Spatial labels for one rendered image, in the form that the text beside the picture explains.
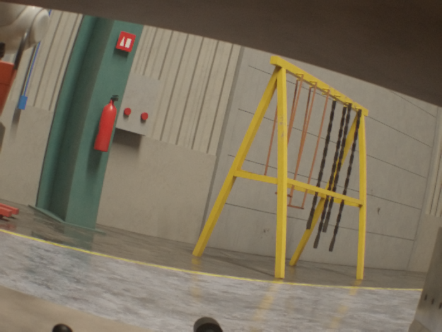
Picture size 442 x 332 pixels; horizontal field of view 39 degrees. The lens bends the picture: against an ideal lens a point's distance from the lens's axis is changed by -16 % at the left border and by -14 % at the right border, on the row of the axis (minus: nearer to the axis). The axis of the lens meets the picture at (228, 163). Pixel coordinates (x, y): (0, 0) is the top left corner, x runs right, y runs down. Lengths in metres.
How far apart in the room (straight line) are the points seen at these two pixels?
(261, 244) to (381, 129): 3.11
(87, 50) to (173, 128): 1.77
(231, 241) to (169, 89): 2.26
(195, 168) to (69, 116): 2.13
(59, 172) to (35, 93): 1.03
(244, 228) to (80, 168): 3.38
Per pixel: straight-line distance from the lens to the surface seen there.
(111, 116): 7.14
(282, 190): 7.10
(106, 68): 7.36
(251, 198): 9.90
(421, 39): 0.71
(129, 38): 7.43
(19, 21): 1.68
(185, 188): 9.27
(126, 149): 8.75
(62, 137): 8.19
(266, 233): 10.18
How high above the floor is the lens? 0.64
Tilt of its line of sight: 3 degrees up
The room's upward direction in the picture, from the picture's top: 13 degrees clockwise
